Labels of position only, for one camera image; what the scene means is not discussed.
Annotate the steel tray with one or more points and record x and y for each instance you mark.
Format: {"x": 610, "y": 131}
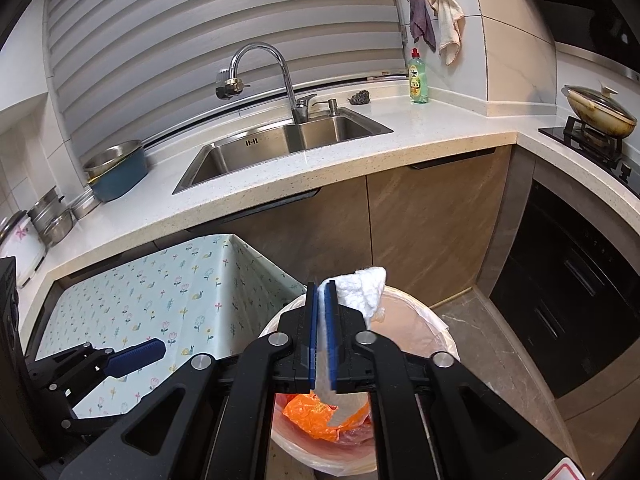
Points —
{"x": 85, "y": 207}

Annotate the orange plastic bag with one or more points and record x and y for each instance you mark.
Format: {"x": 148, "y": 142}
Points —
{"x": 305, "y": 410}

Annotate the white trash bin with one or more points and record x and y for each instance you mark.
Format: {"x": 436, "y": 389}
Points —
{"x": 425, "y": 320}

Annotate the dark scouring pad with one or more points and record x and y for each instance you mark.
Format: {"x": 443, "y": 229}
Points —
{"x": 360, "y": 98}

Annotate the large white paper towel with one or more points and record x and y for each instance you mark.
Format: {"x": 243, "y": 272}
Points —
{"x": 360, "y": 290}

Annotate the floral tablecloth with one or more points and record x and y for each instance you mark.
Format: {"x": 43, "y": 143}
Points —
{"x": 150, "y": 285}

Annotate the chrome faucet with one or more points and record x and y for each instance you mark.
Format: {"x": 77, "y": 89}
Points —
{"x": 287, "y": 75}

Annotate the black gas stove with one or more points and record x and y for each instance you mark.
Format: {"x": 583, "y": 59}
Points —
{"x": 620, "y": 165}

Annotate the steel basin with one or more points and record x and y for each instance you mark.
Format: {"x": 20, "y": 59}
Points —
{"x": 110, "y": 155}

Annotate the green dish soap bottle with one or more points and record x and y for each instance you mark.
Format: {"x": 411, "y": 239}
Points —
{"x": 417, "y": 85}

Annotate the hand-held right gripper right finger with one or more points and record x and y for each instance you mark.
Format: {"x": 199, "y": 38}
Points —
{"x": 330, "y": 330}

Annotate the grey window blind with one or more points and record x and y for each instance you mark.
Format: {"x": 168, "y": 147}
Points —
{"x": 200, "y": 20}

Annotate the steel bowl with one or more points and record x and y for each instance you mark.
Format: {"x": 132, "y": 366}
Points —
{"x": 60, "y": 230}

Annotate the stacked steel pots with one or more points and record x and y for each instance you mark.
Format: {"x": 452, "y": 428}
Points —
{"x": 45, "y": 207}

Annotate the black range hood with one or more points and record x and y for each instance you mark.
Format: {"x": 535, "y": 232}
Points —
{"x": 600, "y": 10}

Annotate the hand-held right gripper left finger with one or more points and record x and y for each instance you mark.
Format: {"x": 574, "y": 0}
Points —
{"x": 314, "y": 330}

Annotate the cream hanging cloth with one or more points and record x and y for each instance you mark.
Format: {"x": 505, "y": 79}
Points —
{"x": 450, "y": 25}

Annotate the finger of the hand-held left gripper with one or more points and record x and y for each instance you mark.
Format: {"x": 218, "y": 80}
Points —
{"x": 75, "y": 422}
{"x": 135, "y": 352}

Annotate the steel sink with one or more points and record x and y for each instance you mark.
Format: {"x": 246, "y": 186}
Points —
{"x": 240, "y": 160}

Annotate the sink soap dispenser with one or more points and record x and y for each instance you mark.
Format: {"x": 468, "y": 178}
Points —
{"x": 331, "y": 107}

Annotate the black built-in oven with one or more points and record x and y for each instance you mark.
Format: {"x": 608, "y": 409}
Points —
{"x": 565, "y": 285}

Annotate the glass pan lid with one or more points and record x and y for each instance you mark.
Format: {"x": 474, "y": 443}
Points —
{"x": 597, "y": 100}

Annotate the blue basin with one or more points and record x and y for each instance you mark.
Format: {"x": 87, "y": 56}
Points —
{"x": 122, "y": 180}

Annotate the beige wok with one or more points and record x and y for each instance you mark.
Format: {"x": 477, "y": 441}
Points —
{"x": 607, "y": 127}

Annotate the white rice cooker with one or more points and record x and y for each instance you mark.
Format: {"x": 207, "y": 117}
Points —
{"x": 22, "y": 252}

